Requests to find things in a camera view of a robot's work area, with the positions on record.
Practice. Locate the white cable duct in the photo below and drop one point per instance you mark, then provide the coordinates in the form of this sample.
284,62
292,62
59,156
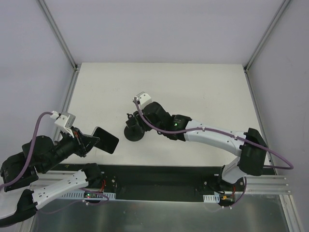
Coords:
83,195
215,198

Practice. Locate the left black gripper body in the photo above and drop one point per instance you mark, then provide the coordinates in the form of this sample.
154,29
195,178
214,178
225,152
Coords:
80,142

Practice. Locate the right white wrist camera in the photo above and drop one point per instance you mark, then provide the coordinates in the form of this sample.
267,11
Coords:
142,99

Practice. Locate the left white cable duct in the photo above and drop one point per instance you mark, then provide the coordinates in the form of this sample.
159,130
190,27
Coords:
83,195

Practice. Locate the left aluminium frame post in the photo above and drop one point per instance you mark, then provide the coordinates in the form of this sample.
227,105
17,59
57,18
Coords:
57,33

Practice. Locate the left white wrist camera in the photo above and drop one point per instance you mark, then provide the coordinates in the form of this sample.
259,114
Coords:
64,121

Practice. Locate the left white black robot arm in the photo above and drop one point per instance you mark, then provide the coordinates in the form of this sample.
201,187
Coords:
17,201

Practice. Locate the black round phone stand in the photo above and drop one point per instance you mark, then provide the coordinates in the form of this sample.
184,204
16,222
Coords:
130,135

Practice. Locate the aluminium frame post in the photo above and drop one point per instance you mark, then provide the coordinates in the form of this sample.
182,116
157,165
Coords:
57,33
267,33

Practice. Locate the aluminium front rail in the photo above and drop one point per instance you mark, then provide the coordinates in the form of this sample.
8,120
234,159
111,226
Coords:
265,184

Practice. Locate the right aluminium frame post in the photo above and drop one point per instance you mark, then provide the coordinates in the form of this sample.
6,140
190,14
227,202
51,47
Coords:
267,33

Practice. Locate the black smartphone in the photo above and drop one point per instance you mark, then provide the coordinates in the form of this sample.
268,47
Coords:
107,142

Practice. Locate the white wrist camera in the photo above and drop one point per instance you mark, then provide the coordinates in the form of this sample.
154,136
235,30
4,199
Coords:
142,99
64,121

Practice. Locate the right white cable duct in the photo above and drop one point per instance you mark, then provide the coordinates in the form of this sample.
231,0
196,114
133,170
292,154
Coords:
215,198

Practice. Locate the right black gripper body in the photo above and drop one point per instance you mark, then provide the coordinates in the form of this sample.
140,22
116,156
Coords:
138,120

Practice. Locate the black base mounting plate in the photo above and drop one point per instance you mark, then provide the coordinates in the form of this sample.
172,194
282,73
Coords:
160,183

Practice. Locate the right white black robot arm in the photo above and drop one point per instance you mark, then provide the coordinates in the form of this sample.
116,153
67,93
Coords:
248,146

